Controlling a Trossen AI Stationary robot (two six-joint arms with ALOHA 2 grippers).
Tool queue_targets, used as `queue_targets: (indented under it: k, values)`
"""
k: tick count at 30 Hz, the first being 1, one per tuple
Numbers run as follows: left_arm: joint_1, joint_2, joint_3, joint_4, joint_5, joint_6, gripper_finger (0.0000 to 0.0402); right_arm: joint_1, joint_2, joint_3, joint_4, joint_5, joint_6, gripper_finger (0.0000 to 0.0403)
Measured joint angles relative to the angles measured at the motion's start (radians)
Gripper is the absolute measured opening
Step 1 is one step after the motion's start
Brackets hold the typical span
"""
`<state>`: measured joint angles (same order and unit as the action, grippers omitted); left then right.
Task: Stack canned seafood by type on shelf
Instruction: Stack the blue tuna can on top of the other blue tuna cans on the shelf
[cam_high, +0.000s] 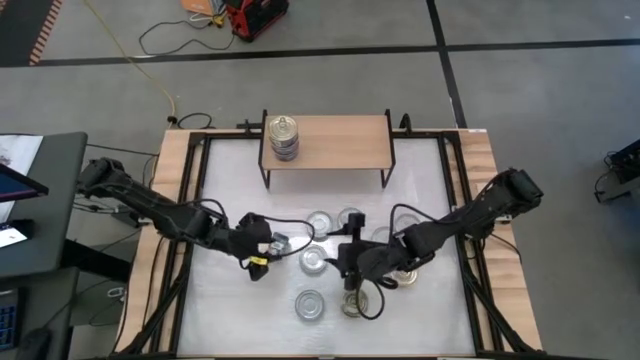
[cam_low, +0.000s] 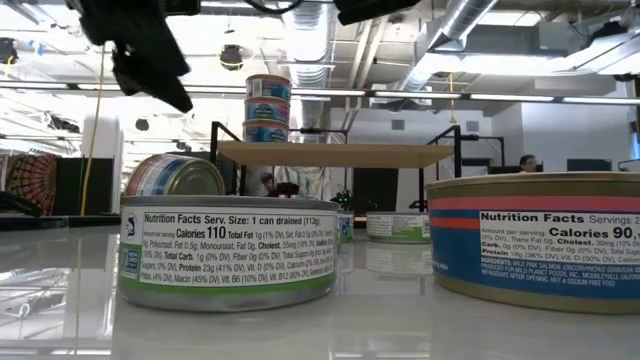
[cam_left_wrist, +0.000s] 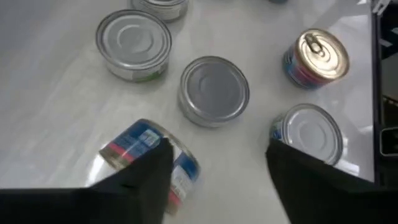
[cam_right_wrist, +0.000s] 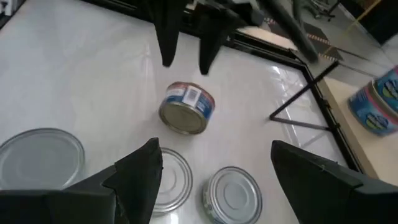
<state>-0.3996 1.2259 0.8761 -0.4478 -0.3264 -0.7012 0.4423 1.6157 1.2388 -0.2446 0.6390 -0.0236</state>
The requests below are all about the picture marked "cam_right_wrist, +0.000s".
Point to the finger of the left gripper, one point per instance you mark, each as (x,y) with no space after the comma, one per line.
(168,31)
(211,34)

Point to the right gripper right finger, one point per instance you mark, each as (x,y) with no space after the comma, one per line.
(320,193)

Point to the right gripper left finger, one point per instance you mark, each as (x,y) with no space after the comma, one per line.
(136,180)

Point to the silver-lid tuna can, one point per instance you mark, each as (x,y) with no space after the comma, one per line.
(233,196)
(175,180)
(40,158)

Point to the wooden shelf black metal legs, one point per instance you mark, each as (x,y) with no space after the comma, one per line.
(373,155)

